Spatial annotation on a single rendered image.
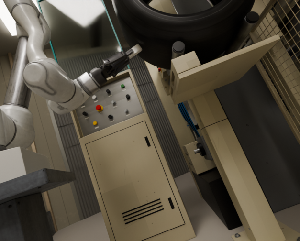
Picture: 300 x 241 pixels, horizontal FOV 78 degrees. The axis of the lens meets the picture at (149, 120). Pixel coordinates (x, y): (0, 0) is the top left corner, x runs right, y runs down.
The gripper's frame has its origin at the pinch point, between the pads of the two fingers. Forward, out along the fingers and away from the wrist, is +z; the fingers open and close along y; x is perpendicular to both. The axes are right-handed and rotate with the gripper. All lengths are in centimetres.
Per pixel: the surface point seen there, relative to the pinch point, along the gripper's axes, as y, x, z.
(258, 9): 18, 12, 69
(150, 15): -12.5, -0.6, 10.7
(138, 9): -12.4, -5.4, 8.9
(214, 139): 25, 52, 9
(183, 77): -11.6, 25.4, 5.4
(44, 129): 273, -135, -180
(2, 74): 257, -278, -188
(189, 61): -11.7, 22.3, 10.7
